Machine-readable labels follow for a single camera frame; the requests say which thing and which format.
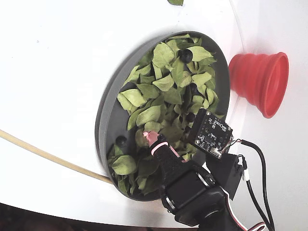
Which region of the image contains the black gripper finger with pink tip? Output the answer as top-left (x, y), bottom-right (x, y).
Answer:
top-left (168, 145), bottom-right (189, 164)
top-left (143, 131), bottom-right (193, 186)

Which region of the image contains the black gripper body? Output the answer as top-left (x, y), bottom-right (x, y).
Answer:
top-left (160, 166), bottom-right (217, 214)

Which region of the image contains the dark grey round bowl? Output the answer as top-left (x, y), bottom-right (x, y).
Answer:
top-left (95, 30), bottom-right (232, 202)

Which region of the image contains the pile of green leaves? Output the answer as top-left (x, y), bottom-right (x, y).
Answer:
top-left (107, 33), bottom-right (227, 196)

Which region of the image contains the red collapsible silicone cup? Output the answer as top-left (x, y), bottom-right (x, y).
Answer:
top-left (228, 51), bottom-right (289, 118)

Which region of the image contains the long wooden stick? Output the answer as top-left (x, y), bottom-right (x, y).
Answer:
top-left (0, 129), bottom-right (114, 185)

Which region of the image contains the bare camera circuit board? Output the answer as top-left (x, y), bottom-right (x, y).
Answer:
top-left (186, 108), bottom-right (234, 161)

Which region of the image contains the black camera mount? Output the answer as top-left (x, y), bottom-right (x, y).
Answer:
top-left (204, 153), bottom-right (244, 201)

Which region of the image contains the red white black wire bundle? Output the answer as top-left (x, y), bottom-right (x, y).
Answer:
top-left (223, 190), bottom-right (267, 231)

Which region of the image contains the black cable white connector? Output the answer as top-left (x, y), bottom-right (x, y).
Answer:
top-left (239, 155), bottom-right (271, 227)

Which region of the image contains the black camera cable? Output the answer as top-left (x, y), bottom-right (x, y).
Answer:
top-left (232, 138), bottom-right (276, 231)

